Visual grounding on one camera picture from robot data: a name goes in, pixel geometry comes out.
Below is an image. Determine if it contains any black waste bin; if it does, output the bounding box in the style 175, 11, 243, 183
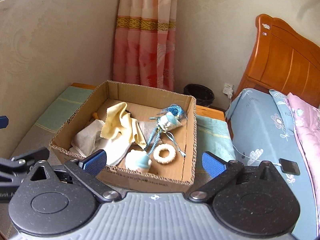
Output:
183, 83, 215, 107

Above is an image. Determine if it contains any blue white plush toy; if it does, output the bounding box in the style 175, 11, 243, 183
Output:
125, 150, 152, 173

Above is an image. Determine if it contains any blue floral bed sheet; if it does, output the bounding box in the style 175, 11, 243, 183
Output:
226, 88, 319, 239

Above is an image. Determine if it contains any black smartphone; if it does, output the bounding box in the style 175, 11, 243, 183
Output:
279, 158, 300, 176

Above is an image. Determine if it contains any white cloth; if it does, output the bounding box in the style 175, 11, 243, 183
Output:
99, 141, 131, 166

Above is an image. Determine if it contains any cream hair scrunchie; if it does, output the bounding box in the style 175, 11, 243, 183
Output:
153, 144, 176, 165

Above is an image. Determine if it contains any pink floral quilt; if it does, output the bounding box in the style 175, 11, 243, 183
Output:
286, 92, 320, 223

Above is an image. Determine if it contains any grey lace sachet pillow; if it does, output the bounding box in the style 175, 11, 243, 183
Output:
135, 121, 156, 149

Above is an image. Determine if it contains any floral pouch with teal cord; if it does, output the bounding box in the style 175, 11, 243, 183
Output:
145, 104, 187, 157

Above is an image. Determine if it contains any pink patterned curtain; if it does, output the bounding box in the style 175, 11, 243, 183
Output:
113, 0, 177, 90

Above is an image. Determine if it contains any orange finger cot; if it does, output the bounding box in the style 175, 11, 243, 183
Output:
92, 112, 99, 120

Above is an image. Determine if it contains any open cardboard box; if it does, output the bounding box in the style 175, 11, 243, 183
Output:
50, 81, 197, 192

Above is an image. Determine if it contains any wooden bed headboard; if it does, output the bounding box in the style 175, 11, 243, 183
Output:
234, 14, 319, 107

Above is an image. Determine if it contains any white charging cable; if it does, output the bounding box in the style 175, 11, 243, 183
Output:
228, 97, 282, 167

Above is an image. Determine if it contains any white wall socket with charger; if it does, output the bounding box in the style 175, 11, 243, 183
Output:
222, 83, 234, 99

